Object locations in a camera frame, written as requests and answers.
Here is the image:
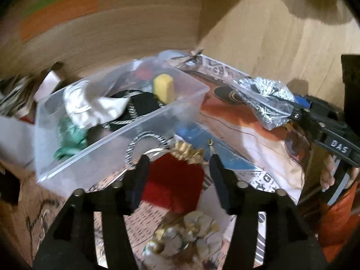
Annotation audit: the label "bagged steel wool scrubbers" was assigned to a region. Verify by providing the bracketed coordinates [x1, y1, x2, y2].
[230, 77, 295, 131]

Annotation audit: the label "red velvet gold-trimmed pouch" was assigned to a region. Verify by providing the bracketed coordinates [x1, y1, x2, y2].
[142, 140, 205, 215]

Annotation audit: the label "yellow sponge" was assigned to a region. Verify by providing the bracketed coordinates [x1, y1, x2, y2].
[153, 73, 176, 104]

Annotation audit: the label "person's right hand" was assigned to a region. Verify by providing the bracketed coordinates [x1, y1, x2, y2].
[320, 154, 360, 192]

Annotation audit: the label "blue card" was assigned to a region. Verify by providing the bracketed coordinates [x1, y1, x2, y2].
[176, 123, 261, 171]

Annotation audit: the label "green fabric item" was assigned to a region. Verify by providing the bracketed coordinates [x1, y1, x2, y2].
[54, 116, 88, 160]

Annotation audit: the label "clear plastic bin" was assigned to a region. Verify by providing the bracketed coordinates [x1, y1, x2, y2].
[34, 57, 208, 197]

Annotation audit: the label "white paper sheet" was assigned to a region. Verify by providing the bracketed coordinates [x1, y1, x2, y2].
[0, 116, 35, 171]

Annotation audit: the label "stack of newspapers and magazines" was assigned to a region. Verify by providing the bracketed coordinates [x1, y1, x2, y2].
[1, 75, 38, 119]

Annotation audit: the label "small cardboard box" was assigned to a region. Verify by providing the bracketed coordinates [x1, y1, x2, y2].
[34, 62, 67, 103]

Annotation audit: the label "orange sticky paper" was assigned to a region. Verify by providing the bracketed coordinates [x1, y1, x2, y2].
[20, 0, 98, 42]

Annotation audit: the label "black white braided cord loop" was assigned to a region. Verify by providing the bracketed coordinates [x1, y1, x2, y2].
[125, 131, 170, 171]

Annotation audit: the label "black pouch with chain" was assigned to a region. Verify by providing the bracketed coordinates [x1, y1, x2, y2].
[101, 90, 165, 132]

